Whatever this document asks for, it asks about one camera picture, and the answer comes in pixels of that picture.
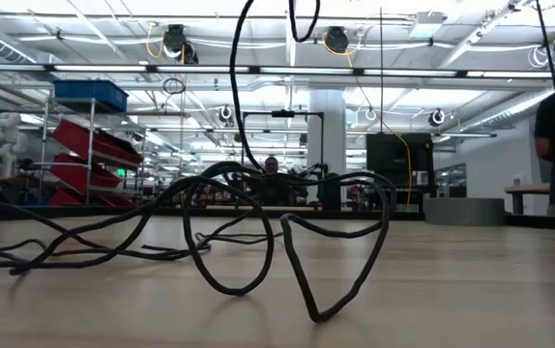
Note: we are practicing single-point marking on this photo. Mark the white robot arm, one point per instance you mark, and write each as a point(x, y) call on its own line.
point(4, 140)

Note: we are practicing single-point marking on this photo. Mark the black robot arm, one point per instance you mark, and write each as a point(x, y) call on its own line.
point(316, 169)
point(234, 181)

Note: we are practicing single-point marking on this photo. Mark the black cylindrical stand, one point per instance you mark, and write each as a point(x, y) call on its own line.
point(330, 195)

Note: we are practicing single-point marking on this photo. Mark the white column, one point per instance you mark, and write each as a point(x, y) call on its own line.
point(327, 125)

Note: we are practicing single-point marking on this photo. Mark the black equipment cart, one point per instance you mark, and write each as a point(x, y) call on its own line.
point(393, 150)

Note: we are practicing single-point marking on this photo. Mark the metal shelf rack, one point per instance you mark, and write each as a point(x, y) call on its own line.
point(90, 145)

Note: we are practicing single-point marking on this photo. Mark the red storage bin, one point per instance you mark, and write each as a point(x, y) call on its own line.
point(72, 174)
point(72, 135)
point(65, 199)

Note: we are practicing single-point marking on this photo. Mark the blue storage bin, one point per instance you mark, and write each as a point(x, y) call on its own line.
point(89, 92)

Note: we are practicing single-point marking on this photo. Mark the long light strip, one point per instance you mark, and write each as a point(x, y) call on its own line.
point(98, 68)

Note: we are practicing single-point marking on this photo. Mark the long wooden table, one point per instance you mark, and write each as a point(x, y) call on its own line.
point(526, 189)

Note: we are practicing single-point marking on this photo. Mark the thin black slanted strut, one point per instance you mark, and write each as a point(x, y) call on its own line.
point(546, 43)

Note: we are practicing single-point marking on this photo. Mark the black robot station frame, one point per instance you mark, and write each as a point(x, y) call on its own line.
point(282, 113)

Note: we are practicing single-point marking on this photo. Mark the black aluminium table frame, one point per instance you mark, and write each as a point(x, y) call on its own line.
point(413, 212)

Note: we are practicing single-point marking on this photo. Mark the grey duct tape roll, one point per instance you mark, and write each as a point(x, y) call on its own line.
point(463, 211)

